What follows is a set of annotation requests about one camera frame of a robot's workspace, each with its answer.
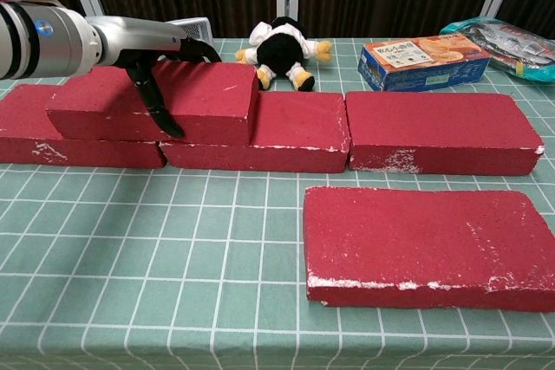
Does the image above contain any teal plastic snack bag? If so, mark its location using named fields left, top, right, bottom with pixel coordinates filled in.
left=439, top=18, right=555, bottom=81

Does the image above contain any red brick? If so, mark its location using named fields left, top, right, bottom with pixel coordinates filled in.
left=345, top=91, right=545, bottom=177
left=45, top=60, right=260, bottom=146
left=0, top=83, right=168, bottom=169
left=159, top=91, right=351, bottom=173
left=302, top=185, right=555, bottom=313

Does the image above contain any black white plush toy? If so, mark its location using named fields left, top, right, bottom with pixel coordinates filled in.
left=235, top=16, right=334, bottom=92

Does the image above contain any white metal mesh rack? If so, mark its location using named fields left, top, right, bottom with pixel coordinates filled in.
left=168, top=16, right=214, bottom=42

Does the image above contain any blue orange biscuit box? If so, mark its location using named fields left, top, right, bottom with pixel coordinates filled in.
left=357, top=35, right=492, bottom=93

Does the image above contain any green checked tablecloth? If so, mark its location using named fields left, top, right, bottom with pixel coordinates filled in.
left=0, top=36, right=555, bottom=370

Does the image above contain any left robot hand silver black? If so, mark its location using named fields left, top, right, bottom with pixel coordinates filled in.
left=86, top=16, right=222, bottom=140

